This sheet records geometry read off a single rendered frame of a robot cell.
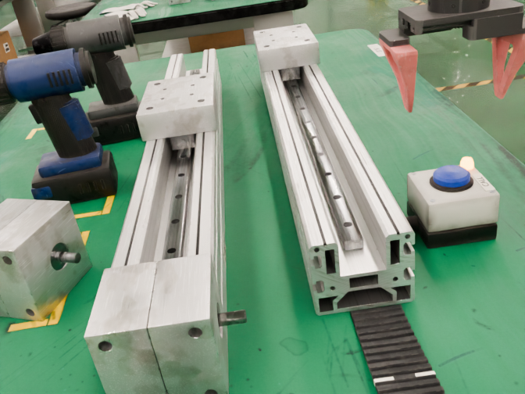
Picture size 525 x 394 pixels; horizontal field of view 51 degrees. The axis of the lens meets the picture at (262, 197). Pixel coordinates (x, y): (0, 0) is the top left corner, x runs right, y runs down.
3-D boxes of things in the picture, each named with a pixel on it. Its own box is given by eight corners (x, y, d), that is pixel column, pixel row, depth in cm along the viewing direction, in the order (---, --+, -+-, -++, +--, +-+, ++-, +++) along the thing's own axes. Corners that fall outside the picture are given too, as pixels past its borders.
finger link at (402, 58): (379, 102, 61) (376, 16, 57) (442, 93, 61) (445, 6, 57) (397, 125, 55) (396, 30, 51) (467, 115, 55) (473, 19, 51)
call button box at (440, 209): (497, 239, 62) (501, 191, 59) (412, 252, 62) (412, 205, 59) (469, 204, 69) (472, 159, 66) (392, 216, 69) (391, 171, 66)
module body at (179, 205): (227, 329, 55) (212, 261, 51) (129, 344, 55) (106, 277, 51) (222, 85, 125) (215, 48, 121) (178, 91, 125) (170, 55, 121)
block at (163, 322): (256, 397, 48) (240, 313, 43) (115, 418, 48) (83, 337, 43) (251, 325, 55) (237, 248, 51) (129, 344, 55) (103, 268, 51)
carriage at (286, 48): (321, 77, 102) (318, 41, 99) (262, 87, 102) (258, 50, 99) (308, 55, 116) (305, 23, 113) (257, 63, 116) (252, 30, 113)
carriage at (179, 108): (221, 148, 81) (212, 103, 77) (146, 159, 81) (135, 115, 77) (220, 109, 94) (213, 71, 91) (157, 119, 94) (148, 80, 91)
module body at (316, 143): (414, 301, 55) (415, 231, 51) (316, 316, 55) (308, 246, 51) (304, 73, 125) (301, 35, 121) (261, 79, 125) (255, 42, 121)
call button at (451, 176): (475, 192, 61) (476, 177, 60) (440, 198, 61) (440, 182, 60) (461, 176, 65) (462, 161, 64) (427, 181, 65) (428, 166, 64)
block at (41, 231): (62, 324, 59) (32, 252, 55) (-22, 313, 63) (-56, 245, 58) (109, 268, 68) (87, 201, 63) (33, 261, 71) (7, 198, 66)
